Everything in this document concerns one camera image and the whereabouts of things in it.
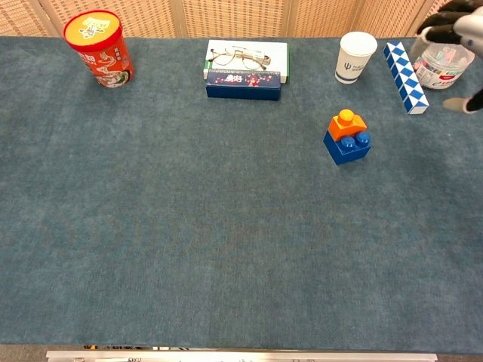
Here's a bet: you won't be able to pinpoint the clear plastic jar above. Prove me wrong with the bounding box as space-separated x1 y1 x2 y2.
410 37 476 91

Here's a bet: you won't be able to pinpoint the teal felt table mat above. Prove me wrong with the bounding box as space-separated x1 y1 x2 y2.
0 35 483 350

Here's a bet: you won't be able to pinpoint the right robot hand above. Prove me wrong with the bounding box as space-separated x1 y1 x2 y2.
417 0 483 114

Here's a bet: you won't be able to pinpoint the orange one-stud building block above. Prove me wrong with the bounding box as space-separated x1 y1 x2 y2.
327 109 368 143

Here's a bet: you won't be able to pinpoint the woven folding screen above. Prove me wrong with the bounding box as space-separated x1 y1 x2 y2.
0 0 454 39

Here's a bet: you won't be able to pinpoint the blue four-stud building block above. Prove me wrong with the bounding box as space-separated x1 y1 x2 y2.
322 130 373 166

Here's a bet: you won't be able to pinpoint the blue printed rectangular box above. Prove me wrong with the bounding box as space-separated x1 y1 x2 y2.
205 69 282 102

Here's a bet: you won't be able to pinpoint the aluminium rail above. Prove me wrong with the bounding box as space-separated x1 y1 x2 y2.
45 350 438 362

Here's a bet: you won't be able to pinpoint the white green book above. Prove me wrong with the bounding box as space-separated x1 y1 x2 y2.
204 39 291 85

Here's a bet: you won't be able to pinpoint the red instant noodle cup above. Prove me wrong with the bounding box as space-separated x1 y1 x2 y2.
63 10 135 89

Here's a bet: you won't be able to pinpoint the metal frame eyeglasses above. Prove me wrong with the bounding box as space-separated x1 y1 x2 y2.
208 46 272 72

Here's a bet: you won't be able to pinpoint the white paper cup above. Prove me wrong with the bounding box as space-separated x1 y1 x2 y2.
334 31 379 84

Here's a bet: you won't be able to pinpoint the blue white snake puzzle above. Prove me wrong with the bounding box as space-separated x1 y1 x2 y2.
383 41 431 115

